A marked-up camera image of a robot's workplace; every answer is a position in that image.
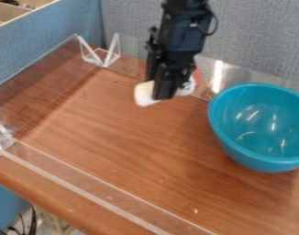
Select clear acrylic barrier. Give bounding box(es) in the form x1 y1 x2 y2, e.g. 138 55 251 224
0 37 299 235

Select wooden shelf box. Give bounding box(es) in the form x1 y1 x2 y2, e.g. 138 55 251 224
0 0 60 27

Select blue plastic bowl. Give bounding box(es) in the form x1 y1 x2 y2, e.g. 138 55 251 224
209 83 299 173

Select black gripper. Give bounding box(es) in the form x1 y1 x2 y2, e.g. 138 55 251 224
146 6 217 100

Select white brown toy mushroom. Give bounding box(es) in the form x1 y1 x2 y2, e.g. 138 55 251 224
134 76 197 107

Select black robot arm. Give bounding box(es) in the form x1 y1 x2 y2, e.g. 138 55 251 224
146 0 218 100

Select black cables under table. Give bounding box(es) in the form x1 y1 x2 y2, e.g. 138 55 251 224
0 205 39 235

